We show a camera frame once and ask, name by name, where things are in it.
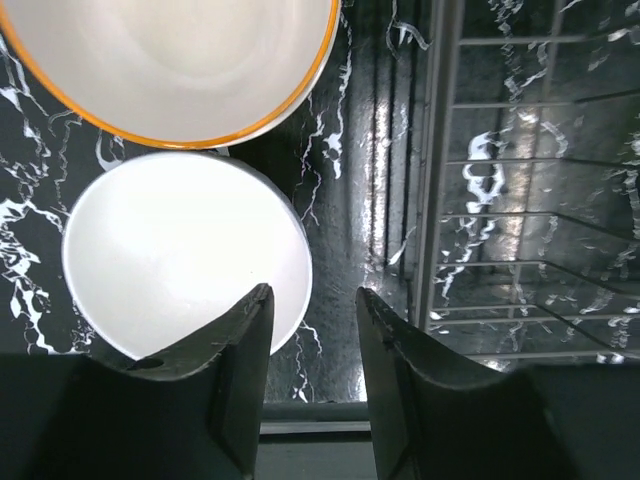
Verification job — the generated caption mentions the white ribbed bowl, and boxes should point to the white ribbed bowl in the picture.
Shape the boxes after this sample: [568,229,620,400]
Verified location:
[61,151,313,360]

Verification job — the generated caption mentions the black wire dish rack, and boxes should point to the black wire dish rack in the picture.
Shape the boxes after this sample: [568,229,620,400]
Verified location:
[411,1,639,370]

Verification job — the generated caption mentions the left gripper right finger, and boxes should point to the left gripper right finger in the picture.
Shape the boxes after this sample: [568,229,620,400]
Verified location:
[356,288,639,479]

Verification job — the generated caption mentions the striped white bowl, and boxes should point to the striped white bowl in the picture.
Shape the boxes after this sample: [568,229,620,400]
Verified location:
[1,1,341,149]

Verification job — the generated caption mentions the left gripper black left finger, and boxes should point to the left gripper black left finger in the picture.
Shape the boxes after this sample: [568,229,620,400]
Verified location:
[1,284,274,479]

